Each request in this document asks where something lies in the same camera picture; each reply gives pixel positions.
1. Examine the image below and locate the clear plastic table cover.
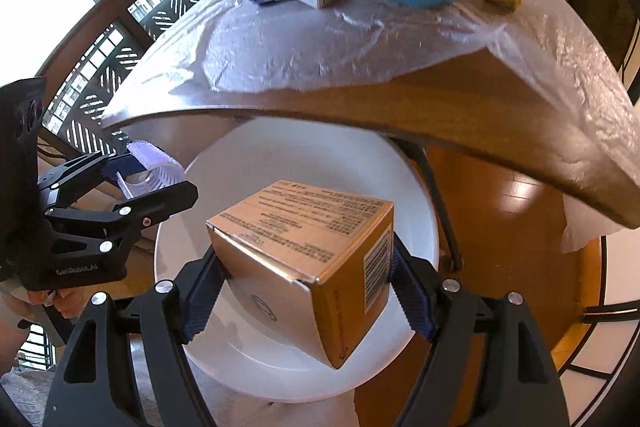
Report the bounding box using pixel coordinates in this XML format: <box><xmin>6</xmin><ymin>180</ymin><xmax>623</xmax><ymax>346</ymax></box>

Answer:
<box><xmin>98</xmin><ymin>0</ymin><xmax>640</xmax><ymax>255</ymax></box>

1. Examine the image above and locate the white round trash bin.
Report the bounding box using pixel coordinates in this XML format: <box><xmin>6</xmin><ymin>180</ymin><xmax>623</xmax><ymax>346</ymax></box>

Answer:
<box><xmin>154</xmin><ymin>118</ymin><xmax>439</xmax><ymax>403</ymax></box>

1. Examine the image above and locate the brown cardboard box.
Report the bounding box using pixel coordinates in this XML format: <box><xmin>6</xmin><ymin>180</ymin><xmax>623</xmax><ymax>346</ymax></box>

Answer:
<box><xmin>206</xmin><ymin>180</ymin><xmax>394</xmax><ymax>369</ymax></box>

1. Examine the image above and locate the left hand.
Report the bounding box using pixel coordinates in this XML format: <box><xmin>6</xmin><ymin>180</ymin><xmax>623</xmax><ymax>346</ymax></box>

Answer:
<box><xmin>0</xmin><ymin>288</ymin><xmax>87</xmax><ymax>375</ymax></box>

